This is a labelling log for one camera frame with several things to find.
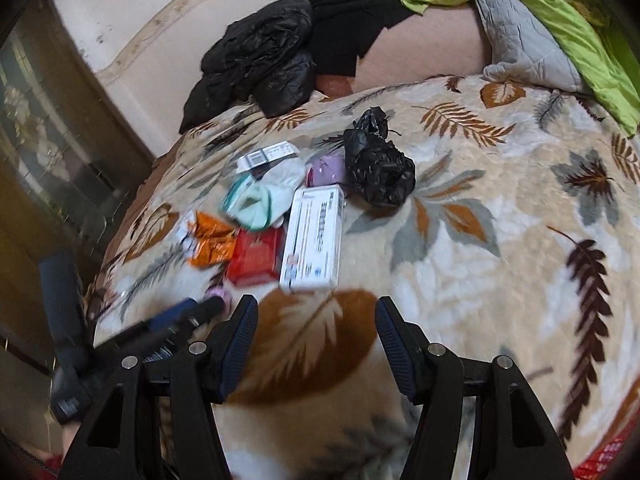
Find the red plastic waste basket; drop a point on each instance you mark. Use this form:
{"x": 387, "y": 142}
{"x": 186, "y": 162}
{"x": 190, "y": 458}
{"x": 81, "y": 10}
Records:
{"x": 600, "y": 461}

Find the purple plastic wrapper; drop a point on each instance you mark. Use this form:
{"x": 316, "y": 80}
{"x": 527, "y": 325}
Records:
{"x": 329, "y": 169}

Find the black plastic bag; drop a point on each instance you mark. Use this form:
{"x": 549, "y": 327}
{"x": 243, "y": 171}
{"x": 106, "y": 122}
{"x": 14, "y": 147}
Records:
{"x": 375, "y": 169}

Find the black puffer jacket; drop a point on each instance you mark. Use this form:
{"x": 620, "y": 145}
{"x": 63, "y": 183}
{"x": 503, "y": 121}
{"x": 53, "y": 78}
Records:
{"x": 261, "y": 58}

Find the white cigarette box with barcode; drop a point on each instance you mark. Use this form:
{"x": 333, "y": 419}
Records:
{"x": 266, "y": 156}

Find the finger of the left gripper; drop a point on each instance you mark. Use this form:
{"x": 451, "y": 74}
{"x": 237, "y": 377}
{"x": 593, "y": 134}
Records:
{"x": 62, "y": 302}
{"x": 185, "y": 317}

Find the pink quilted mattress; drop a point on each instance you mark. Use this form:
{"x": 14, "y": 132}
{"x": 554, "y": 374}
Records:
{"x": 444, "y": 40}

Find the orange foil wrapper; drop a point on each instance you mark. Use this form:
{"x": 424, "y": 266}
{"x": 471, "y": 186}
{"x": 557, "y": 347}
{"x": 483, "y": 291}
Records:
{"x": 205, "y": 240}

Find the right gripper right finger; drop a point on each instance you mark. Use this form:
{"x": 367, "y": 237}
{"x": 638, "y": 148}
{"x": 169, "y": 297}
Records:
{"x": 513, "y": 436}

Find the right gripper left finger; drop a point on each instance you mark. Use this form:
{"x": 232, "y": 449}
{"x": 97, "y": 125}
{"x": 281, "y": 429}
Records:
{"x": 155, "y": 420}

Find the red cigarette pack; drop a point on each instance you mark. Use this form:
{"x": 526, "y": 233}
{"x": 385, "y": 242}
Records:
{"x": 256, "y": 258}

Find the grey quilted pillow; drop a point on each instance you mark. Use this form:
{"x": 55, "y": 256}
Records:
{"x": 523, "y": 50}

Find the small purple wrapper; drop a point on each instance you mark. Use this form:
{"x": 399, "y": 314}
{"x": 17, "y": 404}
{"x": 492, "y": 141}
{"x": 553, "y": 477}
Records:
{"x": 221, "y": 293}

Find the black cloth garment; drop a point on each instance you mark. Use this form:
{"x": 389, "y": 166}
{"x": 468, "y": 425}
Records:
{"x": 343, "y": 31}

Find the white medicine box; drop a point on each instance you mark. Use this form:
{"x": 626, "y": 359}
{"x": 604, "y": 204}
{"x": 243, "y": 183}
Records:
{"x": 312, "y": 250}

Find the mint green white sock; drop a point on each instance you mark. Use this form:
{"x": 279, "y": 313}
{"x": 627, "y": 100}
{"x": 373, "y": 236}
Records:
{"x": 256, "y": 205}

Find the green floral quilt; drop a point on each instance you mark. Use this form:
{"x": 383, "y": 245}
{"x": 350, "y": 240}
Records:
{"x": 597, "y": 45}

